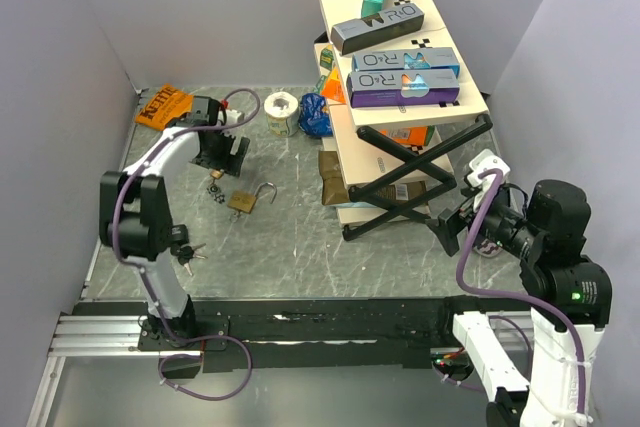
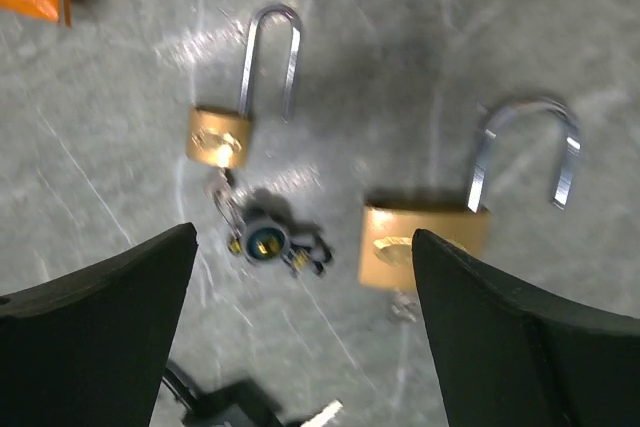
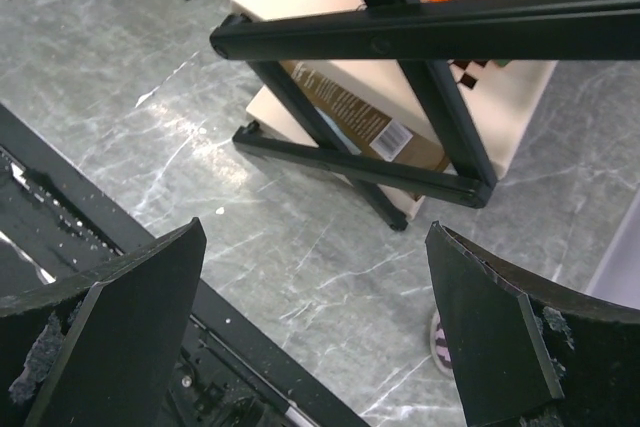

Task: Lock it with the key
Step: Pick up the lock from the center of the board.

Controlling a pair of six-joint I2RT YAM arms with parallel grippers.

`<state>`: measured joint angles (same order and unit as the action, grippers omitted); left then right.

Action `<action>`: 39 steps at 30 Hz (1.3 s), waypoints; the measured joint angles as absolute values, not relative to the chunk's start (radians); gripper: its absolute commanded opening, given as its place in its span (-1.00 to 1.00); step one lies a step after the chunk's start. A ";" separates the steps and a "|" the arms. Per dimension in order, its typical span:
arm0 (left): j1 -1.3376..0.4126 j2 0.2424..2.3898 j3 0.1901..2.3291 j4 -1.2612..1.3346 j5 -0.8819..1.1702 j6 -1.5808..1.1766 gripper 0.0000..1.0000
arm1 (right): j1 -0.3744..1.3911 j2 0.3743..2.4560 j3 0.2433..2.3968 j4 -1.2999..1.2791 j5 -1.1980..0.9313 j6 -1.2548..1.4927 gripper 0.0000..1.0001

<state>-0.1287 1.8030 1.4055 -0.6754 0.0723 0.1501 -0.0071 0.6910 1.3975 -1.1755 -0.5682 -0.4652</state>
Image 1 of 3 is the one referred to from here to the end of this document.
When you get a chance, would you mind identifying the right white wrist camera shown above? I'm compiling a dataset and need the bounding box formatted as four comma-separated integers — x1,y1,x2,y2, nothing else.
465,149,511,212

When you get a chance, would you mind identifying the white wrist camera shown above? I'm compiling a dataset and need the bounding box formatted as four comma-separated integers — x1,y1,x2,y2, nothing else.
465,149,511,212
218,108,246,129

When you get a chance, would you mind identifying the purple wavy cloth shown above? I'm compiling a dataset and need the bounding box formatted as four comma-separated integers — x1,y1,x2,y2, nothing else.
473,235,502,258

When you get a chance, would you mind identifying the cream shelf rack black frame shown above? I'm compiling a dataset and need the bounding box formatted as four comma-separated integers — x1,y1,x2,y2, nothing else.
319,0,492,241

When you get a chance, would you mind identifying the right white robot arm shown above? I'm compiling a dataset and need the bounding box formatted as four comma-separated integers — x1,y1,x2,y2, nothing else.
427,169,613,426

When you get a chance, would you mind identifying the black padlock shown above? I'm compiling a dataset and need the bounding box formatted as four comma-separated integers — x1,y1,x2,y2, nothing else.
170,224,190,248

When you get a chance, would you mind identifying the panda keychain with keys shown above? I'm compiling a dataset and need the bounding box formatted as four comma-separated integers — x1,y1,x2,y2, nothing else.
207,181,226,204

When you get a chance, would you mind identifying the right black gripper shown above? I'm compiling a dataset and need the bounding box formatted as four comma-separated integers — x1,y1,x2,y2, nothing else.
424,176,542,254

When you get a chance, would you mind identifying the small brass padlock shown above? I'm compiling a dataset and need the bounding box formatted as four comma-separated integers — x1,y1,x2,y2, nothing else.
210,170,224,180

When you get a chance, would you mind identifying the grey R&O box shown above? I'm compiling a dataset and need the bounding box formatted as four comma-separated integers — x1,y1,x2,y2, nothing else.
329,3,424,55

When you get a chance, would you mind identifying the green box on shelf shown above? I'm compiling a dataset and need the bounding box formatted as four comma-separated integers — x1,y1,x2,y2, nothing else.
319,45,334,72

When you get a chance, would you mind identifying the large brass padlock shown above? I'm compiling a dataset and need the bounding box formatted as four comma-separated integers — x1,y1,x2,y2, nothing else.
228,182,277,219

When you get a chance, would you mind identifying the orange box on shelf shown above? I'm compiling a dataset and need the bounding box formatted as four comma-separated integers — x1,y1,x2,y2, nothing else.
320,67,346,104

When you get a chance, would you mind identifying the blue snack bag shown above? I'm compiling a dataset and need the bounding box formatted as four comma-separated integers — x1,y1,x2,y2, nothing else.
298,93,333,138

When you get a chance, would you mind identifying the toilet paper roll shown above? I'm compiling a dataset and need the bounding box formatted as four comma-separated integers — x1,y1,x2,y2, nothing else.
264,91,300,137

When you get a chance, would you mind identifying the orange Kettle chips bag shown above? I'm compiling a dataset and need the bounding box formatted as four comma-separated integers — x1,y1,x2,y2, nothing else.
135,84,194,131

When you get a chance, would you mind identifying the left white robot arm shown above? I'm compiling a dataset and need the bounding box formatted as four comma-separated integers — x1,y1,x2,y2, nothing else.
98,88,262,349

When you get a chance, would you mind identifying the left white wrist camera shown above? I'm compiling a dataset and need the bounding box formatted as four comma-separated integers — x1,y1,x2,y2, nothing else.
218,108,246,129

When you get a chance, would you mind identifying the blue R&O box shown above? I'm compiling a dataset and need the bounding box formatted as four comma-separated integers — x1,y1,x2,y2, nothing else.
352,47,461,77

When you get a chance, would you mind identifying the olive brown snack bag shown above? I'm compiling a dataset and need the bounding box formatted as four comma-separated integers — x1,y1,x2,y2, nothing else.
318,151,427,207

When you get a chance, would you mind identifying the purple R&O box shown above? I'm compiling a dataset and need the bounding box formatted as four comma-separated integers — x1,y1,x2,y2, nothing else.
346,69,460,108

